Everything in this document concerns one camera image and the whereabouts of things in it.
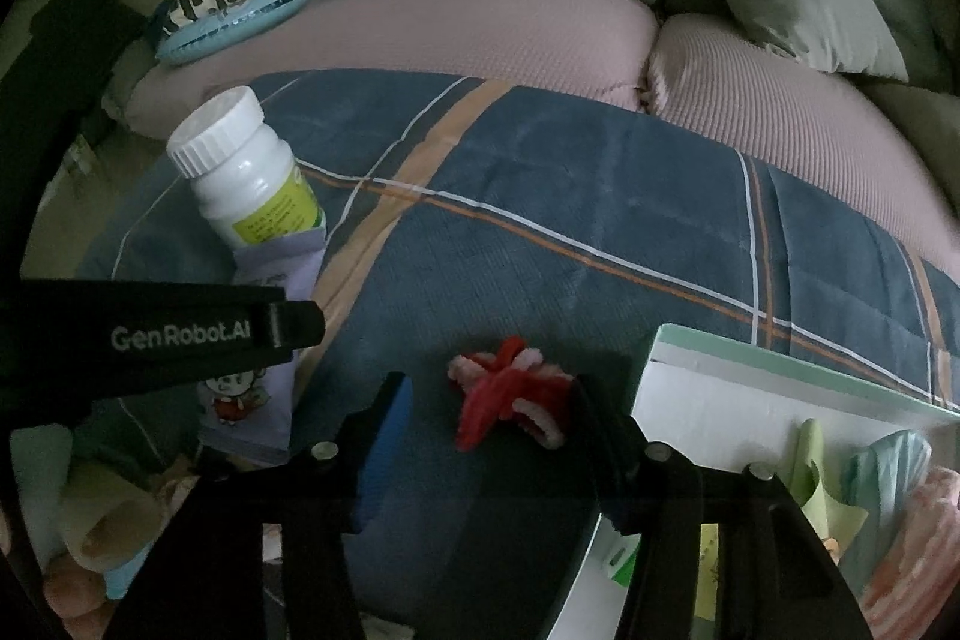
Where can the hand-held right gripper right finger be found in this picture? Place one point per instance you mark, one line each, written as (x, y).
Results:
(615, 460)

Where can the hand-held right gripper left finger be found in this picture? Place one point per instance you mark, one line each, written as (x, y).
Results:
(386, 452)

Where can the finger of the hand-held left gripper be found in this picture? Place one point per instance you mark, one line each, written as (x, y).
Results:
(300, 325)

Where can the purple cartoon tissue packet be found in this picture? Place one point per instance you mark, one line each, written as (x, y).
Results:
(255, 407)

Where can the white storage box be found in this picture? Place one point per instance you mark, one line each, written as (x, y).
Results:
(712, 385)

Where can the light green cloth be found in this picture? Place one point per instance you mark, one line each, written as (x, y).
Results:
(825, 512)

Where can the teal cloth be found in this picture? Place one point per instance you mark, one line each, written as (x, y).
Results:
(885, 467)

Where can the pink white striped towel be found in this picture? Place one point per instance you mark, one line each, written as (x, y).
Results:
(922, 550)

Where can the white plastic bottle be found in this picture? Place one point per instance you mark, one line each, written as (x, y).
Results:
(240, 175)

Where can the beige plastic bag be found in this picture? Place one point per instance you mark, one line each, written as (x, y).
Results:
(112, 520)

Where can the blue plaid blanket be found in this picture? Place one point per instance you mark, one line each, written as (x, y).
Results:
(562, 197)

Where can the light blue cushion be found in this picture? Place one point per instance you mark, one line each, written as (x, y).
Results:
(217, 36)

